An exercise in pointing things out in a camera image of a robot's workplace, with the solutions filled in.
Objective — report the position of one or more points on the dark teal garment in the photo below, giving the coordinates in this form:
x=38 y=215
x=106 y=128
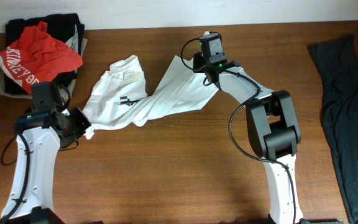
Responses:
x=337 y=64

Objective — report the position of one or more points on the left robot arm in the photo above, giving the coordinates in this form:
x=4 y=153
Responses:
x=39 y=137

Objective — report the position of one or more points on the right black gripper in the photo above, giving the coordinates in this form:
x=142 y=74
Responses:
x=198 y=66

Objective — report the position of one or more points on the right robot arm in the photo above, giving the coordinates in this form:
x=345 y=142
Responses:
x=272 y=128

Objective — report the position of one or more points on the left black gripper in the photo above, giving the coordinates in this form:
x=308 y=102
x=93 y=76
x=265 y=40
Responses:
x=84 y=122

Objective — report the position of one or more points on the red printed t-shirt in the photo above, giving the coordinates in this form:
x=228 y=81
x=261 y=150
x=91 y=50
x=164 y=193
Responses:
x=37 y=57

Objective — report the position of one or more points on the white t-shirt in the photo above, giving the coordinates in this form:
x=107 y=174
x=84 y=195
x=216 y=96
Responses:
x=119 y=98

